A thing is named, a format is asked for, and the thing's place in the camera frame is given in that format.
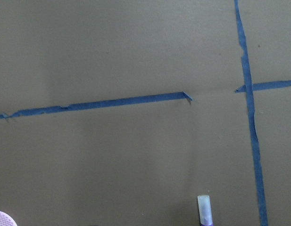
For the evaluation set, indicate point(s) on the purple highlighter pen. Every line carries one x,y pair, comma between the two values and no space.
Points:
205,212

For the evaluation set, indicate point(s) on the pink mesh pen holder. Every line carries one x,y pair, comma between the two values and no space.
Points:
6,220

